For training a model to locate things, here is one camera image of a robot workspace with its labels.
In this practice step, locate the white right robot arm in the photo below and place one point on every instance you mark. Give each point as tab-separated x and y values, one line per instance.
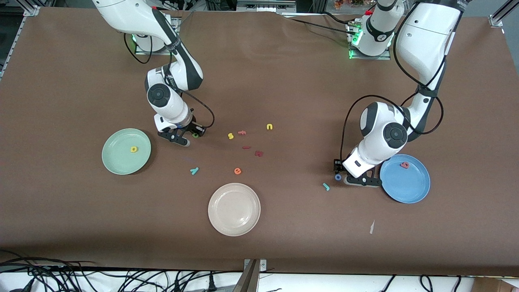
134	16

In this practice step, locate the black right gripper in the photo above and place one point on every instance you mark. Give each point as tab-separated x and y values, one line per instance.
194	127

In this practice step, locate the silver metal bracket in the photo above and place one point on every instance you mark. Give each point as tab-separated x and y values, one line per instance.
262	265

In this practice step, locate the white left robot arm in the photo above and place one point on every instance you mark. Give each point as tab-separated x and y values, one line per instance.
425	40

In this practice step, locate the brown cardboard box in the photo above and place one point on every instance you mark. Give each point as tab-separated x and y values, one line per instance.
494	284

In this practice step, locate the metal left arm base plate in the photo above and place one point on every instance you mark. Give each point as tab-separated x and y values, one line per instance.
387	56

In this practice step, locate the white paper scrap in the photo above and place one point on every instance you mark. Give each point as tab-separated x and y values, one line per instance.
372	228

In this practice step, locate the black power plug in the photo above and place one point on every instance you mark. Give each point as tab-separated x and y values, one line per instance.
211	284

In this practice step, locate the grey metal beam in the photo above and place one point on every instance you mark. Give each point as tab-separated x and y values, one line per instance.
248	280

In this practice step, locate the aluminium frame profile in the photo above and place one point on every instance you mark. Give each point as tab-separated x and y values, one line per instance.
31	10
500	14

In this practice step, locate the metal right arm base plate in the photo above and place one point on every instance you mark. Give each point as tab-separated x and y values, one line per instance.
162	52

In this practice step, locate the cream white plate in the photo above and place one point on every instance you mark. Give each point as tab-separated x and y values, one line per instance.
234	209

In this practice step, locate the teal foam letter y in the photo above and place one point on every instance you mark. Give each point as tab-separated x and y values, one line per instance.
195	170

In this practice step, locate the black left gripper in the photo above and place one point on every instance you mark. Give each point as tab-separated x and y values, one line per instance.
337	165

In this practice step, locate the light green plate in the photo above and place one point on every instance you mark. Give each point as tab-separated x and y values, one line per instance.
121	158

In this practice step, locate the blue plate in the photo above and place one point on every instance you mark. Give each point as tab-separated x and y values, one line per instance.
409	184

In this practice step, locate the black equipment box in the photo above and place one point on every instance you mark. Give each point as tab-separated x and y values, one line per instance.
265	5

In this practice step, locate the pink foam letter q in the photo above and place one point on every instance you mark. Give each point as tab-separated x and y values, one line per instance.
402	165

